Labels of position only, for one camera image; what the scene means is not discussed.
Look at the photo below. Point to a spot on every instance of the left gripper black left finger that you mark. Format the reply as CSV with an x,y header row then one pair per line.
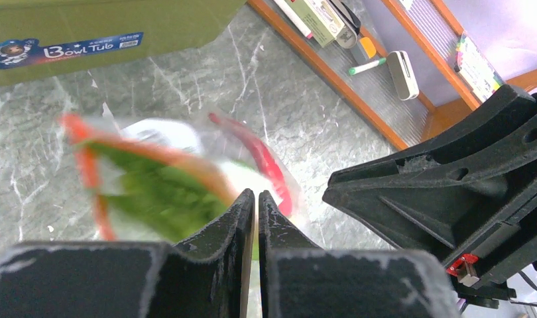
x,y
206,275

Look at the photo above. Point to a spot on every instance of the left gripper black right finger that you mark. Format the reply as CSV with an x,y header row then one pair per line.
x,y
300,279

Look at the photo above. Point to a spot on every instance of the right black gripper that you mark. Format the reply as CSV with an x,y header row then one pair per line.
x,y
467,196

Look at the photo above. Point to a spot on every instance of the red chili pepper toy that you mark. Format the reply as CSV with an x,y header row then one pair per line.
x,y
266,161

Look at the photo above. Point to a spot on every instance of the green leafy vegetable toy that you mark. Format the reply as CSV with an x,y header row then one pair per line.
x,y
144,191

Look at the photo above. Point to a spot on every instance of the clear zip top bag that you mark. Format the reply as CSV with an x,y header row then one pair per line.
x,y
201,137

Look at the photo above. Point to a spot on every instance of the white rectangular eraser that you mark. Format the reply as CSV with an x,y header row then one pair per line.
x,y
403,76

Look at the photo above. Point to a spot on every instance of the orange wooden rack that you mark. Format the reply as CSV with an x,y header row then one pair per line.
x,y
373,98

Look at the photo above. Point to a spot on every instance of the colour marker pen set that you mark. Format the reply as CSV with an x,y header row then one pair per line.
x,y
475,70

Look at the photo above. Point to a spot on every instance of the green white marker pen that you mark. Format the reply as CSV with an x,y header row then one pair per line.
x,y
368,66

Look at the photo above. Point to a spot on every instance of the small white packaged item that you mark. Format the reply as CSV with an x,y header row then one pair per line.
x,y
324,21

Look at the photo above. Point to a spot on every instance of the green plastic bin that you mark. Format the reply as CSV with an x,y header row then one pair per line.
x,y
40,39

